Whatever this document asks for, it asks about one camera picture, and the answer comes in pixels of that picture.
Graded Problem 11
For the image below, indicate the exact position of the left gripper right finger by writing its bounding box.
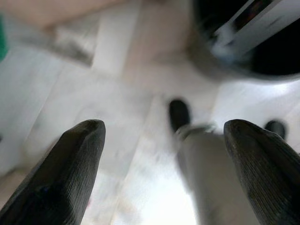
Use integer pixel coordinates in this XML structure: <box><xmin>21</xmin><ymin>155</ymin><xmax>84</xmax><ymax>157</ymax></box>
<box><xmin>224</xmin><ymin>120</ymin><xmax>300</xmax><ymax>225</ymax></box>

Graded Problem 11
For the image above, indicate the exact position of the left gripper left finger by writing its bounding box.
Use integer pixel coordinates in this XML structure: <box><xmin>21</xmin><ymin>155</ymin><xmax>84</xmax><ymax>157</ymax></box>
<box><xmin>0</xmin><ymin>119</ymin><xmax>106</xmax><ymax>225</ymax></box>

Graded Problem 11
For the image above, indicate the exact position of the long white cardboard box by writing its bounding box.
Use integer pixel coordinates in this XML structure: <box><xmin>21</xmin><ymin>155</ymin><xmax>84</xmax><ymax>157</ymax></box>
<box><xmin>214</xmin><ymin>0</ymin><xmax>300</xmax><ymax>57</ymax></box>

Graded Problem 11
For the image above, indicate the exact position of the black rubbish bin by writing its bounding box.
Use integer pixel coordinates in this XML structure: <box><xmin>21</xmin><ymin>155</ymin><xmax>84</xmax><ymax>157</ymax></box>
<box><xmin>187</xmin><ymin>0</ymin><xmax>300</xmax><ymax>82</ymax></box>

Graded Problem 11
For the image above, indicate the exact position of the grey robot right leg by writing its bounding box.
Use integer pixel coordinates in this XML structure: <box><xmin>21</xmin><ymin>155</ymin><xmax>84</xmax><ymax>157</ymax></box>
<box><xmin>264</xmin><ymin>120</ymin><xmax>286</xmax><ymax>140</ymax></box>

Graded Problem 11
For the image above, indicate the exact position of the grey robot leg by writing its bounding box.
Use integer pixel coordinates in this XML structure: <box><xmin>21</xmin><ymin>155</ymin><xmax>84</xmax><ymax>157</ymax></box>
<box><xmin>168</xmin><ymin>99</ymin><xmax>261</xmax><ymax>225</ymax></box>
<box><xmin>264</xmin><ymin>120</ymin><xmax>286</xmax><ymax>140</ymax></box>

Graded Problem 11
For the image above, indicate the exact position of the grey robot left leg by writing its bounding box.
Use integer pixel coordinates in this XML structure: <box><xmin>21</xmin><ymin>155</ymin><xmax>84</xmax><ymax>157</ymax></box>
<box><xmin>168</xmin><ymin>99</ymin><xmax>261</xmax><ymax>225</ymax></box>

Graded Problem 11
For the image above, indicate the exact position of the green object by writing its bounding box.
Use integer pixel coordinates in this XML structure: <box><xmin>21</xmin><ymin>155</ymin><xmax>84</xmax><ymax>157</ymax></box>
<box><xmin>0</xmin><ymin>14</ymin><xmax>9</xmax><ymax>63</ymax></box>

